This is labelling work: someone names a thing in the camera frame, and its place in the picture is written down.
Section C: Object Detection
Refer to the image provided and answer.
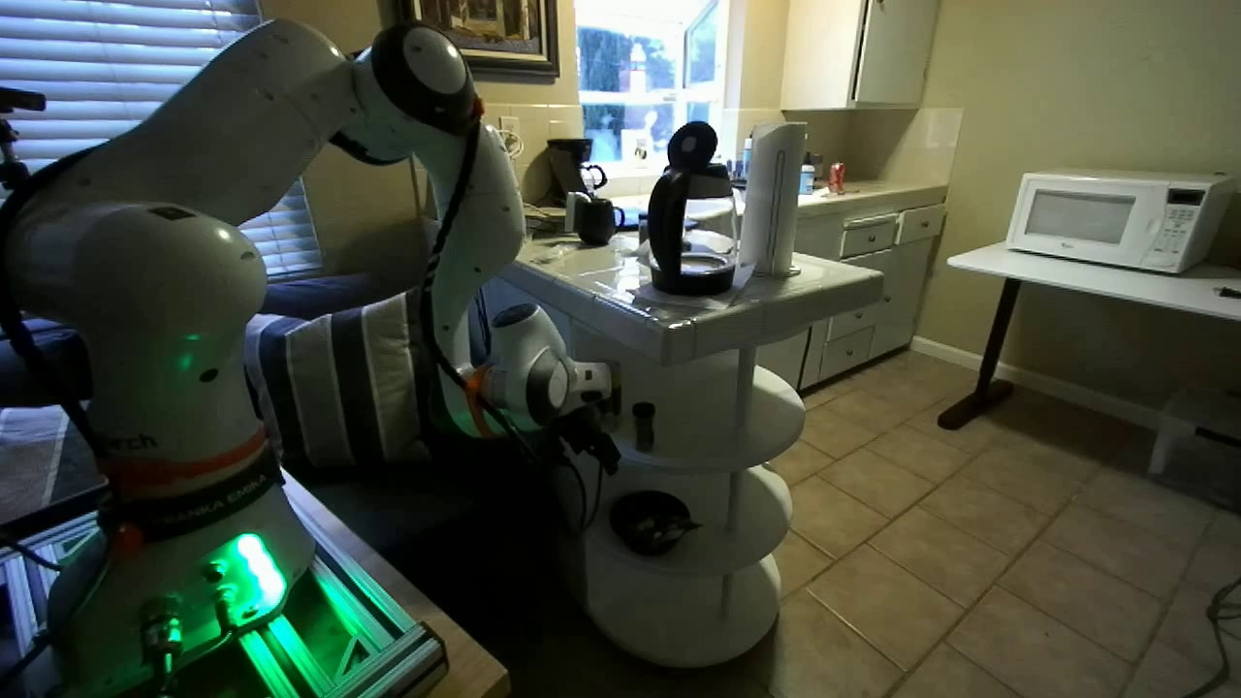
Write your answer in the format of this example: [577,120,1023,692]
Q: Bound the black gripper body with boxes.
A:
[551,384,625,476]

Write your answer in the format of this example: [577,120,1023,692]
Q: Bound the small dark bottle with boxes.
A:
[629,398,659,459]

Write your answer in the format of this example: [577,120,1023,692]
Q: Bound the black item on shelf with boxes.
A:
[607,486,700,564]

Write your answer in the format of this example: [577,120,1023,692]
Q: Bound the white tiled kitchen island counter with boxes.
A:
[496,229,888,372]

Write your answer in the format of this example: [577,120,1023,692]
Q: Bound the white rounded corner shelf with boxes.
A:
[564,341,810,675]

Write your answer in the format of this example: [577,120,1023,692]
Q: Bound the black mug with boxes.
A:
[564,189,620,249]

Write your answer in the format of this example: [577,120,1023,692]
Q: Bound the black electric kettle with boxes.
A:
[641,115,743,300]

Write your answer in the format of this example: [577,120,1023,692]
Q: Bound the white blue striped cushion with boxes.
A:
[244,286,439,469]

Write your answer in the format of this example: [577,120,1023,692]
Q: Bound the black drip coffee maker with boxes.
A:
[519,132,612,211]

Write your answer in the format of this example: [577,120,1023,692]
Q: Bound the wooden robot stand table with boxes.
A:
[0,402,514,698]

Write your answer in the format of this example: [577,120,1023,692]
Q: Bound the dark blue couch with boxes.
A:
[0,266,430,417]

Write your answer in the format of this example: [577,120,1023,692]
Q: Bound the white paper towel roll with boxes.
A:
[736,115,810,282]

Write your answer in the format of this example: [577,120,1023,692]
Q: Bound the white lower kitchen cabinets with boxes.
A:
[752,185,953,393]

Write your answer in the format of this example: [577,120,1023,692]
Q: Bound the bright window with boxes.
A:
[572,0,732,171]

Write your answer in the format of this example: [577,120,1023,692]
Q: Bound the large dark framed picture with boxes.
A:
[381,0,563,74]

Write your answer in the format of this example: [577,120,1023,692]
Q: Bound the cream upper cabinet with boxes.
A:
[774,0,947,115]

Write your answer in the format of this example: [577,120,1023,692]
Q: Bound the white table with black leg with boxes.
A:
[933,240,1241,438]

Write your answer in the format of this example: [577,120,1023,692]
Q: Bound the white microwave oven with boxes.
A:
[1004,171,1234,278]

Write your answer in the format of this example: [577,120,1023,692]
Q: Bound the white window blinds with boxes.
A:
[0,0,325,282]

